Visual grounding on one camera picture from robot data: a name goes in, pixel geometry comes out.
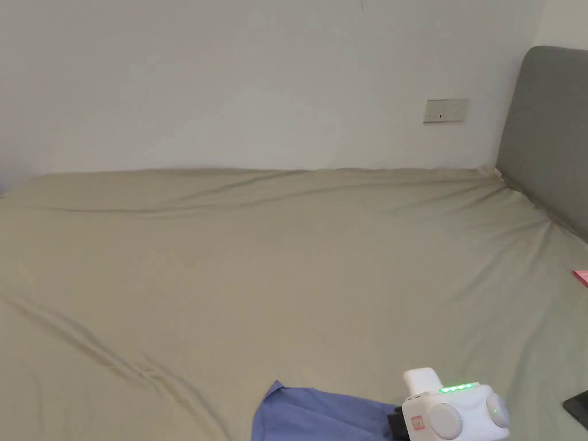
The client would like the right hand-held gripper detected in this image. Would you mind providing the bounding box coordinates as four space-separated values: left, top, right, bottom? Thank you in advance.
387 367 512 441

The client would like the blue shirt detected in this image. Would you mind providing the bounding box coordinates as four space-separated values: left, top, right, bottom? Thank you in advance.
250 379 401 441

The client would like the black phone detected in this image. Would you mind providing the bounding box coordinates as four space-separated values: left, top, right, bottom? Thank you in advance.
562 390 588 420

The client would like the bed with beige sheet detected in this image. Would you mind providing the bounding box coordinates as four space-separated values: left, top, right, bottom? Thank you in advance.
0 166 588 441

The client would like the grey padded headboard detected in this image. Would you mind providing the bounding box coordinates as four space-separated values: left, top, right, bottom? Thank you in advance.
496 45 588 244

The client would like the white wall socket panel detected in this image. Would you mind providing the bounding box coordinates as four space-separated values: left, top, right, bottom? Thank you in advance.
423 98 470 125

